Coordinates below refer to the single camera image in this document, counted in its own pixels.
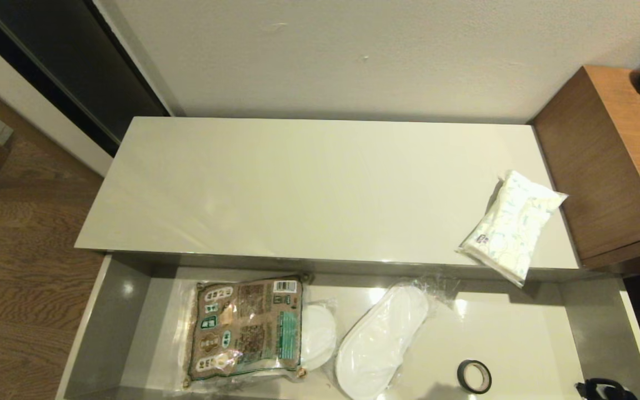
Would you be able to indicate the white glossy cabinet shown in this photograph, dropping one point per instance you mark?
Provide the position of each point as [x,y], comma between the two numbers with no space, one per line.
[325,189]

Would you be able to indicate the dark sliding door panel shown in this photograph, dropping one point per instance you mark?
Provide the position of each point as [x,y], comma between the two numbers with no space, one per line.
[75,61]

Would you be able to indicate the brown wooden side cabinet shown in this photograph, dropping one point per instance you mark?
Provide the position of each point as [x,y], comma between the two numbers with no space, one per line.
[603,166]

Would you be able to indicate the dark adhesive tape roll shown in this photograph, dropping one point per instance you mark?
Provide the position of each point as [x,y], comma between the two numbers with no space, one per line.
[460,380]

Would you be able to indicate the white cabinet drawer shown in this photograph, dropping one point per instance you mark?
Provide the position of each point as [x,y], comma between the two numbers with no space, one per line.
[114,333]

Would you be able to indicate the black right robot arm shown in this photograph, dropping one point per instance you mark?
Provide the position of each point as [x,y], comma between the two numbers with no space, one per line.
[603,390]

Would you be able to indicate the brown green printed food bag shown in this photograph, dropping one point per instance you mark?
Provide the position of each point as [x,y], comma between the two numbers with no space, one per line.
[248,328]

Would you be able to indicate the blue patterned tissue pack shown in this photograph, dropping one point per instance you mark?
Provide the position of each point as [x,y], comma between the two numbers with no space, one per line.
[511,228]

